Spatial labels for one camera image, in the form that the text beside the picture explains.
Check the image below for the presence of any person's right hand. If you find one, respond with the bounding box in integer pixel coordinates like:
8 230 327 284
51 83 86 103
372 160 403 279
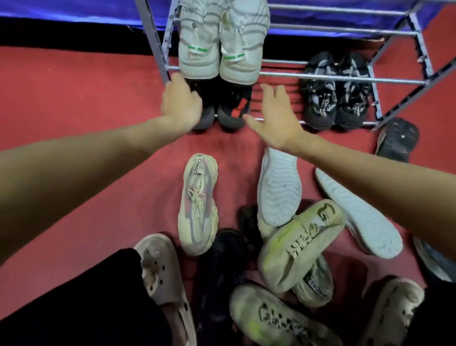
238 79 313 161

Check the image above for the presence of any person's left hand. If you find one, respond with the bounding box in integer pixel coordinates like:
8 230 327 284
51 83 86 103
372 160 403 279
156 69 207 138

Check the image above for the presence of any black red high-top shoe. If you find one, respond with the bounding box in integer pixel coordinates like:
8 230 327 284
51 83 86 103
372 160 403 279
186 77 221 133
213 80 258 133

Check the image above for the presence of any black white knit sneaker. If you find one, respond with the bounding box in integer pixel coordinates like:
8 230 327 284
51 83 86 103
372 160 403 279
328 50 377 132
295 50 346 133

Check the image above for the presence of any white sneaker green stripe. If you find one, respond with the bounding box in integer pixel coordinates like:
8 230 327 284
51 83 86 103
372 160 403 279
170 0 237 83
211 0 280 89

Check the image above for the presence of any white ribbed sole sneaker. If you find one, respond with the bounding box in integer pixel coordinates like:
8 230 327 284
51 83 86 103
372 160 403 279
314 158 405 267
248 143 309 240

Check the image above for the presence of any beige pink chunky sneaker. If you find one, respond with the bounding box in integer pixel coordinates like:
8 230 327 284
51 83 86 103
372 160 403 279
169 151 229 259
288 252 337 311

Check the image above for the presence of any black sneaker orange logo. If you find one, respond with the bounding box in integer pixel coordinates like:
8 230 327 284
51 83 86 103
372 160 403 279
235 204 266 261
184 226 259 346

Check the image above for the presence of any person's right forearm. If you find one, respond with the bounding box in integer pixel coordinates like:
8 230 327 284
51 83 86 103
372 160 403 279
293 111 456 318

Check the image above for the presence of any person's left forearm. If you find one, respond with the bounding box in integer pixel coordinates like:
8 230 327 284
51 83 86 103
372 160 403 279
0 113 207 291

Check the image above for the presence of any person's left leg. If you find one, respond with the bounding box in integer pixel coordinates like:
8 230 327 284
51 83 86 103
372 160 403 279
0 244 174 346

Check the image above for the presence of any blue cloth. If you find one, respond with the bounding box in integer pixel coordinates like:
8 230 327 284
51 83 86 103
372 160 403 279
0 0 456 85

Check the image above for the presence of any beige clog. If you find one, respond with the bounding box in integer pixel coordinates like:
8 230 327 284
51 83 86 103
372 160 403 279
132 230 198 346
343 274 432 346

